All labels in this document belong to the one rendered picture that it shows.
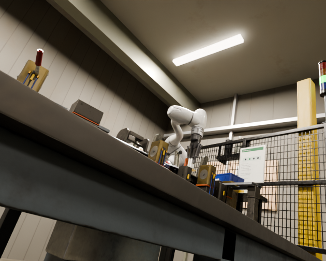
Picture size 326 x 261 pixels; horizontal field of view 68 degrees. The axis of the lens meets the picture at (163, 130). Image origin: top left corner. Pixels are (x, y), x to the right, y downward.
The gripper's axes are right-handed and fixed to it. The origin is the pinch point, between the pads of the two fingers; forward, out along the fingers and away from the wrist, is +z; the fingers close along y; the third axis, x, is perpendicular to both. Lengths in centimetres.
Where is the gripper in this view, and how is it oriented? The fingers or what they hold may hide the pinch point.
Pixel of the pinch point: (191, 163)
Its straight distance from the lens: 165.5
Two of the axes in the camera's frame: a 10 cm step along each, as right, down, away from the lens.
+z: -2.3, 8.8, -4.1
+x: 7.4, 4.3, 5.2
